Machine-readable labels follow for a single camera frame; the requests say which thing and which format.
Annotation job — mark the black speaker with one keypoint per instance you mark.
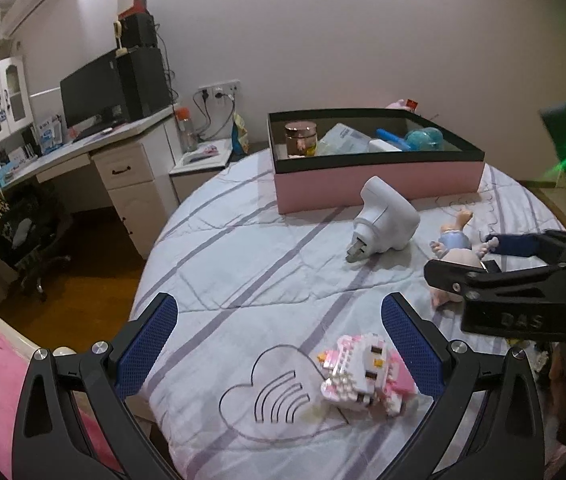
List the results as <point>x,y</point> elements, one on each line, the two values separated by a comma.
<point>140,31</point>

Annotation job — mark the white wall outlet strip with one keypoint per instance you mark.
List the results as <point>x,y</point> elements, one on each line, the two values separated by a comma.
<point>219,90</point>

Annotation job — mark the black computer monitor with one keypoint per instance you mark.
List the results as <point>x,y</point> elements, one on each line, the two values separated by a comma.
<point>90,95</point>

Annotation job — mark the small baby doll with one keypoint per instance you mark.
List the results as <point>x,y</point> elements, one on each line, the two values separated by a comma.
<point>455,240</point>

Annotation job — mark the black computer tower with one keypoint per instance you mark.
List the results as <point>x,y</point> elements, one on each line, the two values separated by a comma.
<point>145,82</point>

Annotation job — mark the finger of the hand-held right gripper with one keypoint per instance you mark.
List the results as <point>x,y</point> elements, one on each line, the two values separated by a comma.
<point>513,245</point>
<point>493,280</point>

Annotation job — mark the white desk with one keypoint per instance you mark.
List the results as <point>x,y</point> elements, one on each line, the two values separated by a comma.
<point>73,152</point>

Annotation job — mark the pink box with black rim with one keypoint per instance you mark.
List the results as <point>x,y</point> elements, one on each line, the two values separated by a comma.
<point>363,182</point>

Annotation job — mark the white glass door cabinet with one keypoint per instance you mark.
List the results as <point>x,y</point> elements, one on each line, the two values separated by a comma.
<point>0,102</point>

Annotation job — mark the blue plastic stick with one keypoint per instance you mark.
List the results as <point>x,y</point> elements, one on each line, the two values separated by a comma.
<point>390,136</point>

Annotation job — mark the white nightstand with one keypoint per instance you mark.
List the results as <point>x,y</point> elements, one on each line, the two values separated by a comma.
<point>198,172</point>

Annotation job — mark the yellow snack bag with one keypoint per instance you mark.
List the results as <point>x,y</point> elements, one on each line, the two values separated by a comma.
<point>240,135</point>

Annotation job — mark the rose gold metal jar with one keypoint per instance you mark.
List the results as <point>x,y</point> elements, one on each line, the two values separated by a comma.
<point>300,137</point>

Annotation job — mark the small white box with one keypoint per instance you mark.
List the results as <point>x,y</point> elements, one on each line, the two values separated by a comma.
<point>383,146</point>

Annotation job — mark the blue and white boxes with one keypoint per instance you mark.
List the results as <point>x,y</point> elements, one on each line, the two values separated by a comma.
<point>48,135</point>

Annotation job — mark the black office chair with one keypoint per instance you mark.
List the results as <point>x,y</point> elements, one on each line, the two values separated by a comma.
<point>33,240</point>

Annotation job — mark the white plug adapter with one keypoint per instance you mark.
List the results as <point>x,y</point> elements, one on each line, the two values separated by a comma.
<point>388,217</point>

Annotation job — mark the red and white box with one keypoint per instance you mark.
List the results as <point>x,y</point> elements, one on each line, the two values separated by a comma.
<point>132,2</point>

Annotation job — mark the pink plush toy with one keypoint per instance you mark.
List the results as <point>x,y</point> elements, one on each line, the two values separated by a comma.
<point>400,105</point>

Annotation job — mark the pink white brick toy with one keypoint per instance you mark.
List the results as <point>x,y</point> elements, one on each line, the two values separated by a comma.
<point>363,372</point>

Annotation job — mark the clear bottle with orange cap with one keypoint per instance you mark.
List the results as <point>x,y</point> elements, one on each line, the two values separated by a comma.
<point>186,130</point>

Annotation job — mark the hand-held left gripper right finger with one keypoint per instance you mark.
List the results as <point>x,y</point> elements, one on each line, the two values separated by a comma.
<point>410,345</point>

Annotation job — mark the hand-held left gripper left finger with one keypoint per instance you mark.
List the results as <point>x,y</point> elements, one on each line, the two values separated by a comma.
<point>143,355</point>

